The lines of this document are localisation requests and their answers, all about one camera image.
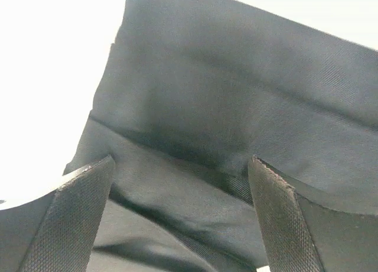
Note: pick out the black pleated skirt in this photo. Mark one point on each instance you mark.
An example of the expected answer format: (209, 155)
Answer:
(192, 90)

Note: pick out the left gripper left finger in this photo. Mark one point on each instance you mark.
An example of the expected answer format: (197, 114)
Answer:
(55, 230)

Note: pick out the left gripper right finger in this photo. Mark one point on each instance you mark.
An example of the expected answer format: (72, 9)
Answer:
(306, 229)

